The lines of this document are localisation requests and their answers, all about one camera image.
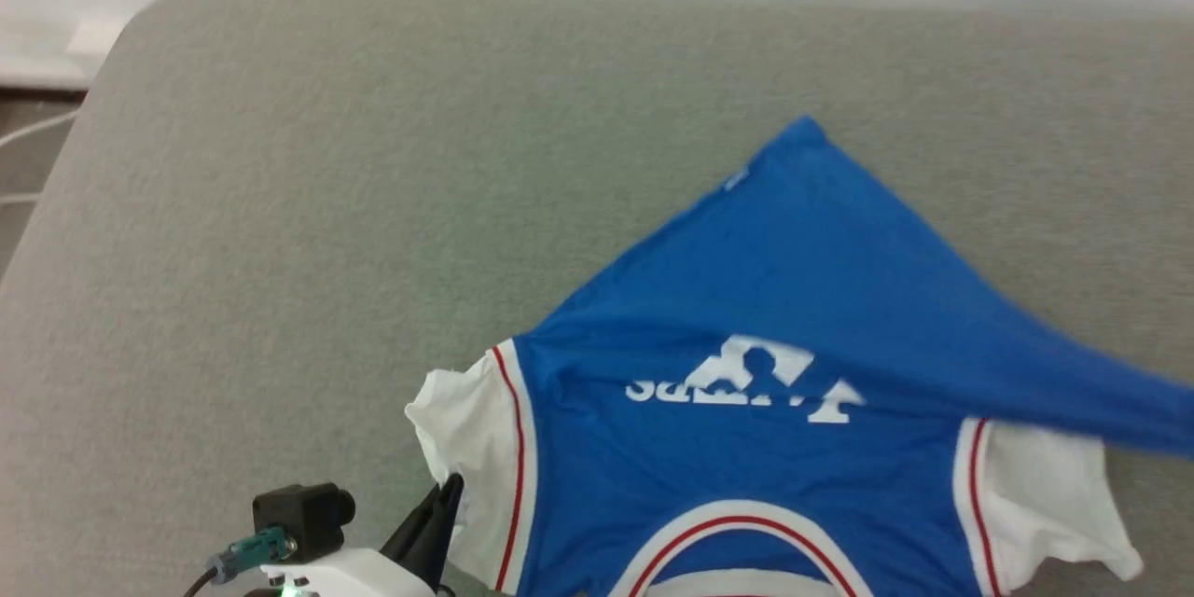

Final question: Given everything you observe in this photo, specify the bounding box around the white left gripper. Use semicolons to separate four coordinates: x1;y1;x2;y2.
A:
261;474;465;597

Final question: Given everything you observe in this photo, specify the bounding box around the blue jersey with white sleeves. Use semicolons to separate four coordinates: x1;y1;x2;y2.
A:
406;117;1194;597

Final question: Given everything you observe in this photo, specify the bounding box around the grey-green fabric sofa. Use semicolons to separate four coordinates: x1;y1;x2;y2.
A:
0;0;1194;597

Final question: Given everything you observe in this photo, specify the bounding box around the dark baseboard strip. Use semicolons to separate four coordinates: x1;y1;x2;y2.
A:
0;86;90;104

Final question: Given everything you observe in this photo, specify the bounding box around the left cable with teal connector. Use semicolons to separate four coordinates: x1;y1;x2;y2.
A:
182;527;292;597

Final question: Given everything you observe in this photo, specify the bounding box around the white cable on floor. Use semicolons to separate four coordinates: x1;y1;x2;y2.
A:
0;109;80;206

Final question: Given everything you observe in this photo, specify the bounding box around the white wall outlet plate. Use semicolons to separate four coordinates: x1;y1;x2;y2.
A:
65;17;129;58

